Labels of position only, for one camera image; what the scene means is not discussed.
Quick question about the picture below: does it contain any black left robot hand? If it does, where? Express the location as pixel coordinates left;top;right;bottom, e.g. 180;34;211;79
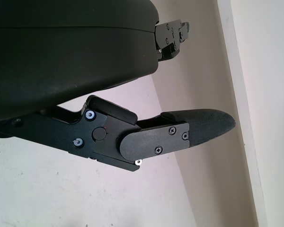
0;0;236;173

